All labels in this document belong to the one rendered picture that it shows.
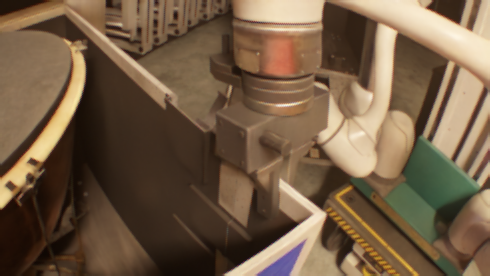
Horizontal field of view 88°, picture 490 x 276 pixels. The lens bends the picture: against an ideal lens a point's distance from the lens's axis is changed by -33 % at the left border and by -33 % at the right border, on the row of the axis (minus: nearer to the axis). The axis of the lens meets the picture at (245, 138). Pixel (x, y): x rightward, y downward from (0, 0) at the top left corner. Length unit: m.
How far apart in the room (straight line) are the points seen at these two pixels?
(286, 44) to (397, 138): 0.91
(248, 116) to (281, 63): 0.06
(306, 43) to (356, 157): 0.62
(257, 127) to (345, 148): 0.58
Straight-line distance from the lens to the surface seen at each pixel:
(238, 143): 0.35
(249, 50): 0.34
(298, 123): 0.39
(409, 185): 1.41
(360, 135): 0.91
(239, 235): 0.55
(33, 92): 0.64
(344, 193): 1.39
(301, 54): 0.33
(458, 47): 0.52
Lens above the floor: 1.26
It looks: 38 degrees down
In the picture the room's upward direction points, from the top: 7 degrees clockwise
